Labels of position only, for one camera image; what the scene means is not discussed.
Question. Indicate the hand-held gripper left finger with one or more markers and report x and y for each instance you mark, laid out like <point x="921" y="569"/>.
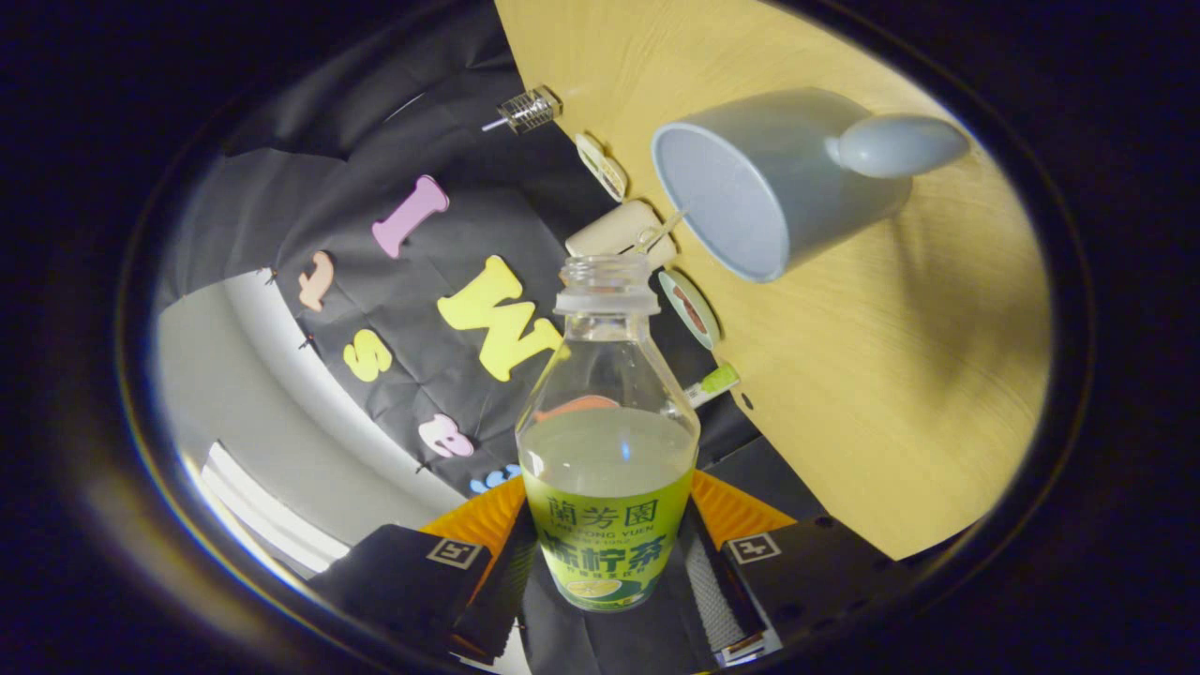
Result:
<point x="497" y="600"/>

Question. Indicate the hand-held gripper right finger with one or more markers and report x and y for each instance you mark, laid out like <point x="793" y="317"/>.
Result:
<point x="722" y="600"/>

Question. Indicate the green label juice bottle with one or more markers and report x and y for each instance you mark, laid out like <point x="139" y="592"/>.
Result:
<point x="605" y="534"/>

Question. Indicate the white cup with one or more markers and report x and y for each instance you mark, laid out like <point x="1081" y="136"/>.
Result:
<point x="806" y="187"/>

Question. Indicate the white and green spray bottle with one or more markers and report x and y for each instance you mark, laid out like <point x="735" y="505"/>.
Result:
<point x="712" y="382"/>

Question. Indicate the large ceiling light panel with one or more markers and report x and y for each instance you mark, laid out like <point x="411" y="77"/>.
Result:
<point x="272" y="511"/>

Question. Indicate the pale green plate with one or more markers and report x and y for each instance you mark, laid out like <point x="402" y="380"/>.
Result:
<point x="698" y="323"/>

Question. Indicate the wooden table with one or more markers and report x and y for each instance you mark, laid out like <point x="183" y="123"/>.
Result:
<point x="891" y="375"/>

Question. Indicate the white toaster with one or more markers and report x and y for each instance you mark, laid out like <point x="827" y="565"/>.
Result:
<point x="609" y="230"/>

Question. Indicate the white divided dish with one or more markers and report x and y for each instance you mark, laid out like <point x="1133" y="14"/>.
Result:
<point x="602" y="167"/>

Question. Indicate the white straw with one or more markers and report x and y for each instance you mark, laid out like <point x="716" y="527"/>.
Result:
<point x="494" y="124"/>

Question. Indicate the clear square holder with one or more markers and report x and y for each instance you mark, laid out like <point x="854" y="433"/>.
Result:
<point x="532" y="108"/>

